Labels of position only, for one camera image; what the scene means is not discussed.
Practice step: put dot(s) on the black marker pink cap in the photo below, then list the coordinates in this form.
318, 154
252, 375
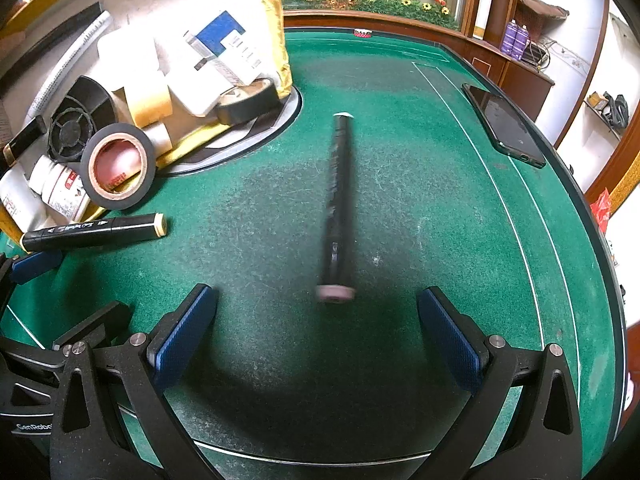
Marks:
336, 284

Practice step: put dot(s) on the black plastic spool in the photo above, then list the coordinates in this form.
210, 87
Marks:
86, 108

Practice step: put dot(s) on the black tape roll red core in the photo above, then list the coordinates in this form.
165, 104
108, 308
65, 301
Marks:
117, 166

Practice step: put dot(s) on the white medicine bottle red label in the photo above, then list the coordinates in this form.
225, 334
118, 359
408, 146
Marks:
60, 187

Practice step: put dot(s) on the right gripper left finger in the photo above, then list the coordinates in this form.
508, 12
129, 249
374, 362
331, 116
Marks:
88, 437

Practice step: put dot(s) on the yellow cardboard box tray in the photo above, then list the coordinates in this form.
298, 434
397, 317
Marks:
146, 65

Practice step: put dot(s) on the black tape roll beige core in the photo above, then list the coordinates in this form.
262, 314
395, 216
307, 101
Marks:
244, 103

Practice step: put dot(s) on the blue white medicine box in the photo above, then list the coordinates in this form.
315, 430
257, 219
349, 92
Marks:
223, 44

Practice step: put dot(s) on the black marker gold cap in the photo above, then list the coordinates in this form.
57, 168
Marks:
101, 232

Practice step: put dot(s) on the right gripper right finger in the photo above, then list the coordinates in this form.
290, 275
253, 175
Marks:
543, 440

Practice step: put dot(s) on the round table centre panel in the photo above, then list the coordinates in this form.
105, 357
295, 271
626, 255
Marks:
239, 140

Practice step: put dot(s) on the black smartphone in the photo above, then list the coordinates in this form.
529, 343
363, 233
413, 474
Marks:
505, 129

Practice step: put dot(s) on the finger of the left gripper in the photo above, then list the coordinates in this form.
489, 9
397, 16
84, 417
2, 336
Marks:
26, 268

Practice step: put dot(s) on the purple spray cans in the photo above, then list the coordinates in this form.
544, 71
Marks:
515, 40

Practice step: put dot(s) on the white pvc tube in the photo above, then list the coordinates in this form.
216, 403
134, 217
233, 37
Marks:
65, 64

